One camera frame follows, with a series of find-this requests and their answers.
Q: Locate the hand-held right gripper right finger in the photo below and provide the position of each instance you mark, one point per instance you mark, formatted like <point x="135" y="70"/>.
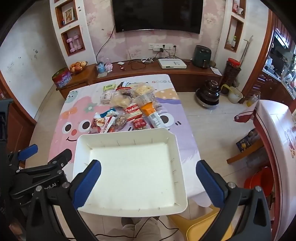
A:
<point x="208" y="180"/>

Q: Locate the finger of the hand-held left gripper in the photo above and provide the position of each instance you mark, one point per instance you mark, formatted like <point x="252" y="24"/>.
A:
<point x="27" y="151"/>
<point x="60" y="158"/>

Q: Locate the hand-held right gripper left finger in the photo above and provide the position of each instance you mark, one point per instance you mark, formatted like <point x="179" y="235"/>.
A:
<point x="89" y="180"/>

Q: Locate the white plastic tray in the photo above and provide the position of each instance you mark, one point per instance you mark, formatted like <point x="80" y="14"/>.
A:
<point x="134" y="171"/>

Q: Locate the red and white wafer box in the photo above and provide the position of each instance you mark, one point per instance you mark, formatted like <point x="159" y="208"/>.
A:
<point x="101" y="124"/>

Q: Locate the brown nut packet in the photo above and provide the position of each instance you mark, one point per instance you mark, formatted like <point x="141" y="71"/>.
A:
<point x="120" y="122"/>

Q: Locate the blue and white candy packet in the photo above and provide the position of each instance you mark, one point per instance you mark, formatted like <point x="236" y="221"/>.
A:
<point x="108" y="113"/>

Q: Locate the small red snack packet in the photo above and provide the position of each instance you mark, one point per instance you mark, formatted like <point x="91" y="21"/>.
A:
<point x="140" y="123"/>

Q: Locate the pale striped snack packet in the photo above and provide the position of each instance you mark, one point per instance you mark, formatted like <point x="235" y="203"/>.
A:
<point x="106" y="96"/>

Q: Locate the red cookie packet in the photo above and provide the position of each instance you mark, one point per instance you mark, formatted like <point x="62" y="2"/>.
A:
<point x="133" y="111"/>

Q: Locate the green snack packet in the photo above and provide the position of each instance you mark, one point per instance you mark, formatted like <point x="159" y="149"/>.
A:
<point x="108" y="87"/>

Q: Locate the orange and white snack packet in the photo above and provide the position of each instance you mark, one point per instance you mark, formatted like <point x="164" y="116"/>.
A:
<point x="149" y="110"/>

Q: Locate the dark bread packet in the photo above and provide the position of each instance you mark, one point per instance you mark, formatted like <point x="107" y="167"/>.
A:
<point x="126" y="92"/>

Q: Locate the dark red snack packet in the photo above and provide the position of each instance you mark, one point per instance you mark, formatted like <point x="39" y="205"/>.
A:
<point x="121" y="86"/>

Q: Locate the clear plastic biscuit pack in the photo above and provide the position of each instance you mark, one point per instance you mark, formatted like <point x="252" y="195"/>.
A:
<point x="144" y="99"/>

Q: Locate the pale puffed snack bag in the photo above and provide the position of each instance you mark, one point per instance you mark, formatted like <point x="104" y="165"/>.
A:
<point x="143" y="89"/>

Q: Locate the wooden cupboard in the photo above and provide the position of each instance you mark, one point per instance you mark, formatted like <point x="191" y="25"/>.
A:
<point x="16" y="125"/>

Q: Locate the yellow plastic stool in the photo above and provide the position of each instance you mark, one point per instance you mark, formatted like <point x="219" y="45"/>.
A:
<point x="192" y="222"/>

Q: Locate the cartoon printed tablecloth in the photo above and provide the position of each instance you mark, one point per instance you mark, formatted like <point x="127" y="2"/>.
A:
<point x="76" y="115"/>

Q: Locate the wooden bench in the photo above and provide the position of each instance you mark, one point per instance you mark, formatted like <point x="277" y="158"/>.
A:
<point x="247" y="155"/>

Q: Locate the red plastic basin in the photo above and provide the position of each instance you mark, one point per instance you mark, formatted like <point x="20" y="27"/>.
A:
<point x="259" y="180"/>

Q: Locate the blue cardboard box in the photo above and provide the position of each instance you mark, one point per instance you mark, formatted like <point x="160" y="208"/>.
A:
<point x="248" y="140"/>

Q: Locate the person's trouser leg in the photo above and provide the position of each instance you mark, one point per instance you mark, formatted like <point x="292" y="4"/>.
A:
<point x="138" y="230"/>

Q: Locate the white cloth covered appliance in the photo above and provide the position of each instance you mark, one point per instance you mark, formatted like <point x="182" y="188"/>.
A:
<point x="279" y="150"/>

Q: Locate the round decorated tin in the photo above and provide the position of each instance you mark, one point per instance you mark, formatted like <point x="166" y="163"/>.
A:
<point x="62" y="78"/>

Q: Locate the dark ceramic pot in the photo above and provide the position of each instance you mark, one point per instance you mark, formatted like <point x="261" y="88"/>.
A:
<point x="208" y="93"/>

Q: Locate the white plastic jug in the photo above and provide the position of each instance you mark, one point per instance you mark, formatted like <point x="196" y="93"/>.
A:
<point x="234" y="96"/>

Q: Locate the yellow liquid bottle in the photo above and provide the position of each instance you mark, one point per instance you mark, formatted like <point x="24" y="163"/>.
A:
<point x="252" y="99"/>

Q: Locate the fruit bowl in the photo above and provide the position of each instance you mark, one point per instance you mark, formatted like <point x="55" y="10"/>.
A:
<point x="78" y="67"/>

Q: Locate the blue snow globe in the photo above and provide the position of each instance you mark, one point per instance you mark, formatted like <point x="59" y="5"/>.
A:
<point x="101" y="67"/>

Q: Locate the pink toy figure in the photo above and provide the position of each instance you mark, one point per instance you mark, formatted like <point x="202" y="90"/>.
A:
<point x="108" y="67"/>

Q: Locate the wooden television cabinet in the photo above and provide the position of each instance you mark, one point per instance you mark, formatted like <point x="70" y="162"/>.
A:
<point x="185" y="76"/>

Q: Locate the white paper sheet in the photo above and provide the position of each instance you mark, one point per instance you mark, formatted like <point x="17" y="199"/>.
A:
<point x="216" y="70"/>

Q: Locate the wooden kitchen cabinet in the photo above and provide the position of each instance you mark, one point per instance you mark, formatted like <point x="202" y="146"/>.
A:
<point x="272" y="90"/>

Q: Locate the wicker basket red lid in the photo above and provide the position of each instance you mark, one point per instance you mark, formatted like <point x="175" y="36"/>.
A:
<point x="232" y="71"/>

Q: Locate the pink dumbbell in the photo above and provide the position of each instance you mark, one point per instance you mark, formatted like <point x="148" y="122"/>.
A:
<point x="79" y="42"/>
<point x="71" y="44"/>

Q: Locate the white set-top box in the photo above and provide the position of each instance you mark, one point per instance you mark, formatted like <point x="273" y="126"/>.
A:
<point x="172" y="63"/>

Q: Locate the dark green air fryer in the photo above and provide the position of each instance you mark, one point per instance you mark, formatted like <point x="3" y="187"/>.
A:
<point x="201" y="56"/>

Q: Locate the small bottle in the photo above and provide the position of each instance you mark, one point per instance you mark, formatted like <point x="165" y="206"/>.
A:
<point x="234" y="41"/>

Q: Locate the white wall shelf unit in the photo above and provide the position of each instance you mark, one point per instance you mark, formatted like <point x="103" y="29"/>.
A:
<point x="71" y="32"/>
<point x="235" y="30"/>

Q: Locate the white wall socket strip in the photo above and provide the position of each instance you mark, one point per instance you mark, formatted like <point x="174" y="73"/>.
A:
<point x="163" y="47"/>

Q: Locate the picture frame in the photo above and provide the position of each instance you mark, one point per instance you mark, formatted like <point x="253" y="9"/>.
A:
<point x="69" y="15"/>

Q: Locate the black wall television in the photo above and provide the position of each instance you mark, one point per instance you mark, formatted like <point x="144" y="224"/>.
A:
<point x="157" y="16"/>

